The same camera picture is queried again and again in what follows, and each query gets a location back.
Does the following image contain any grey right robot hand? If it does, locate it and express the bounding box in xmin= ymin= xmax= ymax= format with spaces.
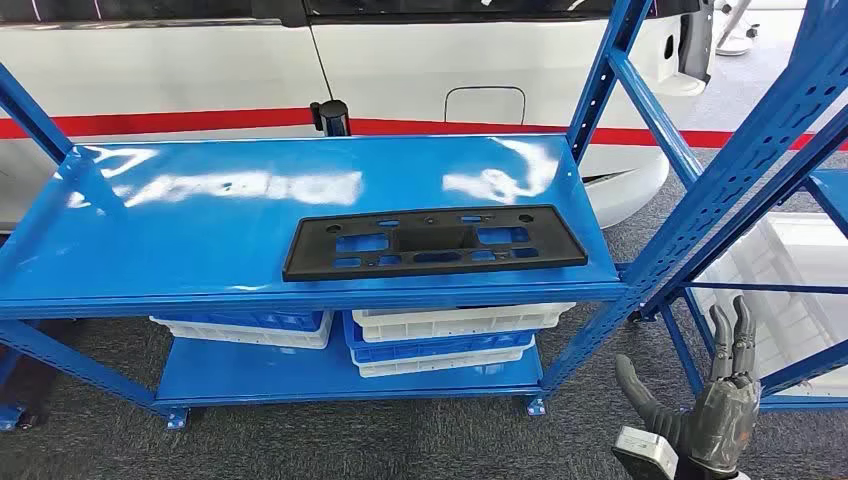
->
xmin=614 ymin=296 xmax=762 ymax=475

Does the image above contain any black plastic plate bracket part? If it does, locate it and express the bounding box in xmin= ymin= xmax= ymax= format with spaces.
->
xmin=282 ymin=204 xmax=589 ymax=284

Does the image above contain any blue metal shelf rack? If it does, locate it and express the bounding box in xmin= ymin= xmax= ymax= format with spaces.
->
xmin=0 ymin=317 xmax=41 ymax=432
xmin=0 ymin=0 xmax=848 ymax=432
xmin=629 ymin=109 xmax=848 ymax=412

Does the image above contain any blue plastic crate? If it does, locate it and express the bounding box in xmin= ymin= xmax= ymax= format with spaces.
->
xmin=341 ymin=311 xmax=536 ymax=366
xmin=157 ymin=309 xmax=326 ymax=334

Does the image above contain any red barrier belt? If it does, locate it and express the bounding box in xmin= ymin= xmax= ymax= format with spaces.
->
xmin=0 ymin=107 xmax=313 ymax=140
xmin=349 ymin=117 xmax=817 ymax=151

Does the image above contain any white car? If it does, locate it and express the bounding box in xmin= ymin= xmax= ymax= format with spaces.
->
xmin=0 ymin=0 xmax=717 ymax=230

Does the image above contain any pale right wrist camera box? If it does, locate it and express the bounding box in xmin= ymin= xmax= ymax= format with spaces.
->
xmin=610 ymin=425 xmax=680 ymax=480

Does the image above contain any black stanchion post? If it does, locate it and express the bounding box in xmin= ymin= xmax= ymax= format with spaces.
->
xmin=309 ymin=99 xmax=351 ymax=138

